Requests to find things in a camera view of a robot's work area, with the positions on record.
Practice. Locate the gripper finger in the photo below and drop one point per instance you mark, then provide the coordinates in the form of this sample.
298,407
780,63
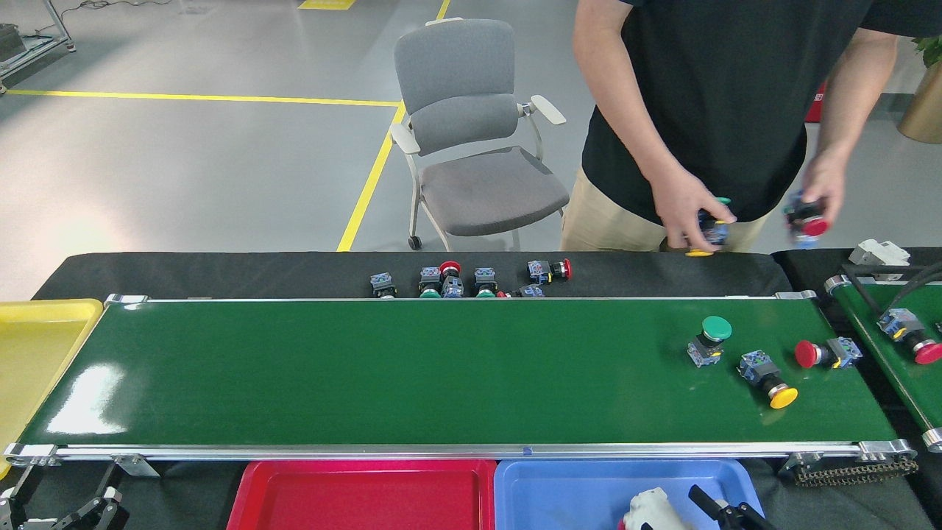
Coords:
720,511
96,515
18,497
752,521

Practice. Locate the white circuit breaker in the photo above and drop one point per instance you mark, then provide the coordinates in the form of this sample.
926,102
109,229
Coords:
651,509
879,254

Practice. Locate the green push button switch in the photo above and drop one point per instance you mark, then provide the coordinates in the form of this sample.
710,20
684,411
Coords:
715,328
430,278
715,232
383,282
485,278

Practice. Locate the person's right forearm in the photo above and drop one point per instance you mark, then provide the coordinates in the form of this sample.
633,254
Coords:
640,125

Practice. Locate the person's left forearm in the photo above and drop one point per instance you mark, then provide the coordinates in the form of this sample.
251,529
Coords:
846,110

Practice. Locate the yellow plastic tray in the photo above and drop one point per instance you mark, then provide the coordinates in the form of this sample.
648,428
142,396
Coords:
37,353

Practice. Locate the blue plastic tray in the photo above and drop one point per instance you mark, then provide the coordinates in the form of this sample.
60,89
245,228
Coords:
559,500

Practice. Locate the short green conveyor belt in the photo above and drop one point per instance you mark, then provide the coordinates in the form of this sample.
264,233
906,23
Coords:
920,390

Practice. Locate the red plastic tray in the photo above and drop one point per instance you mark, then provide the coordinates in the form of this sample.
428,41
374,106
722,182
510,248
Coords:
353,500

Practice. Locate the long green conveyor belt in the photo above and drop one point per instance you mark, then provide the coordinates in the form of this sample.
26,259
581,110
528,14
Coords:
368,368

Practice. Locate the person's right hand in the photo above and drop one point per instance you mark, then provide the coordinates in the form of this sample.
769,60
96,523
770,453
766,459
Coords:
681,202

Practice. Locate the person's left hand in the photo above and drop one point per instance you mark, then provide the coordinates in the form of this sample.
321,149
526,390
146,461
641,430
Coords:
824,180

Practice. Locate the red fire equipment box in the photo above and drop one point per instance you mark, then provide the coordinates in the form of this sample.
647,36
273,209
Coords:
815,103

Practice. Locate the person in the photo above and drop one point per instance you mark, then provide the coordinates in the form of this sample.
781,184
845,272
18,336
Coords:
721,88

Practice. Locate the potted plant brass pot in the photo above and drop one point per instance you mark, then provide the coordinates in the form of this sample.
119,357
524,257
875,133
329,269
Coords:
923,103

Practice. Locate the black equipment case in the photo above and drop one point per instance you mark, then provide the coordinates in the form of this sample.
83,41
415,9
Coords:
9,43

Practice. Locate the grey office chair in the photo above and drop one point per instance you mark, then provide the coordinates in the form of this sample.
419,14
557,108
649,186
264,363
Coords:
456,66

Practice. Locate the black guide frame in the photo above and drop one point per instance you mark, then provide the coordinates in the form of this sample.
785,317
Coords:
861,288

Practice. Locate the metal rack frame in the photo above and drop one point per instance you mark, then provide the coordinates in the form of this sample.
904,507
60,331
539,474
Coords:
31,51

